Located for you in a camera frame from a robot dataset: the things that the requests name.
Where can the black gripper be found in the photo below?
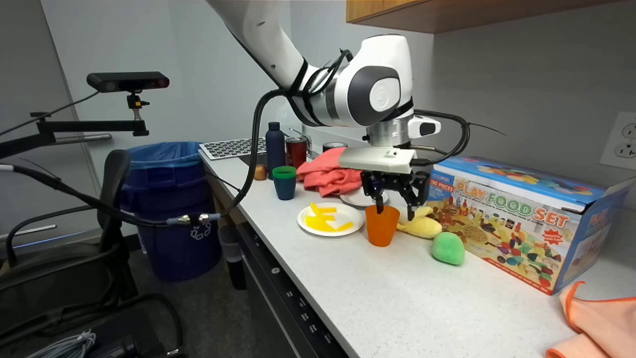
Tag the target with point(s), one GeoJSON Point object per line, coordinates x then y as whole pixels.
{"type": "Point", "coordinates": [414, 187]}

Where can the orange plastic cup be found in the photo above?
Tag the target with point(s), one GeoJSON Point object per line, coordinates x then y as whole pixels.
{"type": "Point", "coordinates": [380, 225]}

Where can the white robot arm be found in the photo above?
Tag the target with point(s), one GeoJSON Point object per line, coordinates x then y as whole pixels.
{"type": "Point", "coordinates": [370, 87]}

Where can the white plate with fries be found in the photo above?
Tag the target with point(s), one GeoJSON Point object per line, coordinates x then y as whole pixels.
{"type": "Point", "coordinates": [342, 215]}

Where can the yellow toy fries bundle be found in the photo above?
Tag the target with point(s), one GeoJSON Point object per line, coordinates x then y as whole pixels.
{"type": "Point", "coordinates": [320, 221]}

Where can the dark red cup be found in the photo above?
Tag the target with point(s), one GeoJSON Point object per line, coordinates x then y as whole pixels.
{"type": "Point", "coordinates": [296, 151]}

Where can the yellow toy banana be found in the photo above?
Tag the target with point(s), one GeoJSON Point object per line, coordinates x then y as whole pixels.
{"type": "Point", "coordinates": [421, 225]}

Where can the green toy fruit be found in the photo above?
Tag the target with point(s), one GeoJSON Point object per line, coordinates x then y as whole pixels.
{"type": "Point", "coordinates": [447, 248]}

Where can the single yellow toy fry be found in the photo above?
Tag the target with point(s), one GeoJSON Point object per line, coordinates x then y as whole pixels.
{"type": "Point", "coordinates": [320, 209]}

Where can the large coral red cloth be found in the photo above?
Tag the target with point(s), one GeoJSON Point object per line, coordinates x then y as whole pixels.
{"type": "Point", "coordinates": [326, 175]}

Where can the green and blue stacked cups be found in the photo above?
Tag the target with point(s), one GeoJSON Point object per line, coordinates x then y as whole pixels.
{"type": "Point", "coordinates": [284, 181]}

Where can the dark blue bottle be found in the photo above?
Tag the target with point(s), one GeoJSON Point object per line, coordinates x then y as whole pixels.
{"type": "Point", "coordinates": [274, 145]}

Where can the blue play food box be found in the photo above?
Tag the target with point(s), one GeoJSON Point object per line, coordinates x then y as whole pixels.
{"type": "Point", "coordinates": [541, 229]}

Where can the keyboard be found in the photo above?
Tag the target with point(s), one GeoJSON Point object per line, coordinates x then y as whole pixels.
{"type": "Point", "coordinates": [231, 147]}

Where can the wooden upper cabinet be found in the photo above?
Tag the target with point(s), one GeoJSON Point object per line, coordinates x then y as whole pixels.
{"type": "Point", "coordinates": [437, 16]}

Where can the blue recycling bin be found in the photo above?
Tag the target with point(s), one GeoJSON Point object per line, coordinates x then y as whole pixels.
{"type": "Point", "coordinates": [167, 179]}

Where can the small orange cloth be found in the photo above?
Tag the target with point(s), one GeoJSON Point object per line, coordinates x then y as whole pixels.
{"type": "Point", "coordinates": [602, 326]}

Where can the white wall outlet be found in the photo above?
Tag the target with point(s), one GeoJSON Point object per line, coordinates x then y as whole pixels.
{"type": "Point", "coordinates": [620, 141]}

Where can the black camera on stand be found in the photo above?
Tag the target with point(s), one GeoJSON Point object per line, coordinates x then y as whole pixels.
{"type": "Point", "coordinates": [127, 79]}

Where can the black camera tripod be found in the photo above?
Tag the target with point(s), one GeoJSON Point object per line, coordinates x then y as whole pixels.
{"type": "Point", "coordinates": [48, 129]}

